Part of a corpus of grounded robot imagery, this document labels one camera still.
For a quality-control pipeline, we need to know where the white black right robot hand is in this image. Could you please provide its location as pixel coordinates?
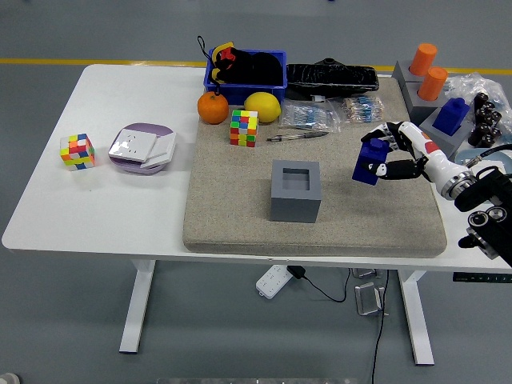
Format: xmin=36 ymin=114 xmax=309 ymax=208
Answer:
xmin=361 ymin=121 xmax=473 ymax=197

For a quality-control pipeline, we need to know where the blue seal with square knob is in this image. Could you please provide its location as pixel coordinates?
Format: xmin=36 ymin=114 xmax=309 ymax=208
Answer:
xmin=434 ymin=98 xmax=470 ymax=137
xmin=351 ymin=138 xmax=391 ymax=186

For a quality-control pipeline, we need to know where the grey seal holder block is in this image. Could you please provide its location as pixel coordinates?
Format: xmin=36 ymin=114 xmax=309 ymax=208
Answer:
xmin=270 ymin=158 xmax=324 ymax=223
xmin=418 ymin=106 xmax=473 ymax=160

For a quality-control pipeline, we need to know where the grey cylinder holder block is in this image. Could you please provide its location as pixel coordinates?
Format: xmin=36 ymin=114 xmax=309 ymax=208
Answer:
xmin=391 ymin=60 xmax=425 ymax=95
xmin=403 ymin=79 xmax=451 ymax=127

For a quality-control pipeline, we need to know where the cluster of dark round knobs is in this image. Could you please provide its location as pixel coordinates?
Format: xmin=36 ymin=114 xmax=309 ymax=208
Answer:
xmin=467 ymin=92 xmax=504 ymax=147

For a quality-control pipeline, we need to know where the orange cylinder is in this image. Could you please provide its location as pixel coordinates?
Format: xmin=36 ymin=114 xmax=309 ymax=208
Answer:
xmin=418 ymin=66 xmax=449 ymax=102
xmin=410 ymin=42 xmax=439 ymax=77

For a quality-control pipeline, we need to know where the crumpled clear plastic bag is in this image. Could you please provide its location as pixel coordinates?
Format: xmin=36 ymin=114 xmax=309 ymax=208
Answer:
xmin=443 ymin=71 xmax=512 ymax=119

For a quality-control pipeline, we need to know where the clear bag of tan resistors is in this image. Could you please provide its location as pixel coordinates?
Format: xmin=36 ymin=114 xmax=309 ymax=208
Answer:
xmin=339 ymin=95 xmax=387 ymax=126

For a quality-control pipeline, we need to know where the black table control panel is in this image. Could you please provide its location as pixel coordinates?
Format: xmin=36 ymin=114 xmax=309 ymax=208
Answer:
xmin=453 ymin=271 xmax=512 ymax=283

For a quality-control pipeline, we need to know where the black tray in plastic wrap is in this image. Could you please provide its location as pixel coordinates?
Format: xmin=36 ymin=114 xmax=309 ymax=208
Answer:
xmin=286 ymin=58 xmax=380 ymax=101

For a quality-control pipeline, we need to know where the clear bag of blue resistors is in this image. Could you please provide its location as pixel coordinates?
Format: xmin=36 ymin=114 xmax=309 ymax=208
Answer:
xmin=282 ymin=98 xmax=343 ymax=133

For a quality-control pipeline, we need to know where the white table leg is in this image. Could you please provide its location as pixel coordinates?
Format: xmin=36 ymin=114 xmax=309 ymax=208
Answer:
xmin=118 ymin=258 xmax=156 ymax=354
xmin=398 ymin=270 xmax=435 ymax=366

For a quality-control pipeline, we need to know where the yellow lemon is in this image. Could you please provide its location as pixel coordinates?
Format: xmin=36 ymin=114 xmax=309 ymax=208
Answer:
xmin=243 ymin=91 xmax=282 ymax=123

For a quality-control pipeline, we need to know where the white-edged colourful puzzle cube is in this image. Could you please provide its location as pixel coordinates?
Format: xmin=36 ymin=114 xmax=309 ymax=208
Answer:
xmin=229 ymin=110 xmax=260 ymax=149

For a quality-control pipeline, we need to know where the grey-brown mat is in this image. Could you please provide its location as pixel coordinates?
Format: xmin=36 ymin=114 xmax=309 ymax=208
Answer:
xmin=182 ymin=75 xmax=448 ymax=259

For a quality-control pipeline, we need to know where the white power strip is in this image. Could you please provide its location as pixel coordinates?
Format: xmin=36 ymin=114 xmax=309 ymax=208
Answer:
xmin=255 ymin=264 xmax=292 ymax=299

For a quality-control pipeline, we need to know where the blue plastic bin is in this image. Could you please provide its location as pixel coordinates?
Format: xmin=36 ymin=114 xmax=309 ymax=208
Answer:
xmin=203 ymin=49 xmax=289 ymax=106

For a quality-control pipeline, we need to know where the orange fruit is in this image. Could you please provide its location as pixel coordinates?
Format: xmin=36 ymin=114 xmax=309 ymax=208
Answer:
xmin=197 ymin=90 xmax=230 ymax=126

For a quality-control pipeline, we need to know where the scrambled colourful puzzle cube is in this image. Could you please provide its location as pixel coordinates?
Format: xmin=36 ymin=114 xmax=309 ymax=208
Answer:
xmin=59 ymin=133 xmax=97 ymax=172

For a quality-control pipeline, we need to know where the yellow floor tape line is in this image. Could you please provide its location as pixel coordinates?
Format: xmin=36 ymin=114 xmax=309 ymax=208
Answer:
xmin=0 ymin=58 xmax=512 ymax=77

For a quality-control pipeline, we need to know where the large metal bracket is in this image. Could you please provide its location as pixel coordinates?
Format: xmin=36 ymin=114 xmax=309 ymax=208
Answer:
xmin=354 ymin=282 xmax=389 ymax=318

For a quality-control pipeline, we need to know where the black plug with cord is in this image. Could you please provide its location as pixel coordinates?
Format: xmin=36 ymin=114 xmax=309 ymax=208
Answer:
xmin=287 ymin=266 xmax=391 ymax=384

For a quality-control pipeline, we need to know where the small white switch panel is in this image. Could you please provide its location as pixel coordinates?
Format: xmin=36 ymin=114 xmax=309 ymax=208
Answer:
xmin=142 ymin=133 xmax=178 ymax=169

